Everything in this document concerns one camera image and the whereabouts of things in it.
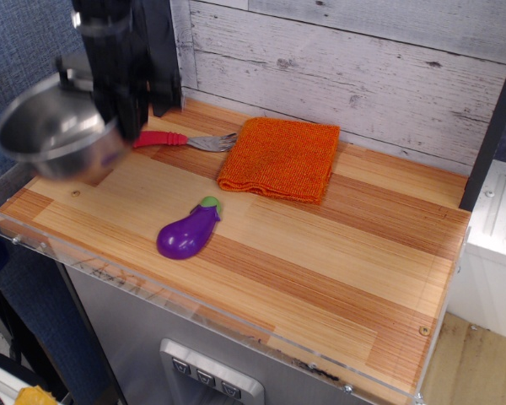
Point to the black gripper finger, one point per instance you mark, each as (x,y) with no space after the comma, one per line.
(132,113)

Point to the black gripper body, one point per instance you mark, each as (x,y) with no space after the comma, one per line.
(116,42)

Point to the silver metal bowl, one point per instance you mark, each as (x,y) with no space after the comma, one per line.
(60,134)

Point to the purple toy eggplant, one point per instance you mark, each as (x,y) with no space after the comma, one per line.
(184,238)

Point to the orange folded cloth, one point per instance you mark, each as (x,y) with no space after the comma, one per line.
(283,159)

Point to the stainless toy fridge cabinet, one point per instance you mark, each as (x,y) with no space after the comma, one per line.
(130,328)

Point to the silver dispenser button panel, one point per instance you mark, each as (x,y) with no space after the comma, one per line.
(195,378)

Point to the clear acrylic edge guard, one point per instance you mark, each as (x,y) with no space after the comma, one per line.
(355,302)

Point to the white toy sink unit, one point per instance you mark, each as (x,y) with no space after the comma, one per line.
(478,292)

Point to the dark left vertical post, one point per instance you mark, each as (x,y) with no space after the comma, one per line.
(164,78)

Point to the dark vertical post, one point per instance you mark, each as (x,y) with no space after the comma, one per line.
(486,153)
(164,78)

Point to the red handled metal fork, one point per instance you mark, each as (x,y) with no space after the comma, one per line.
(214,144)

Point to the dark right vertical post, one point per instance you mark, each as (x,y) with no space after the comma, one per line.
(486,153)

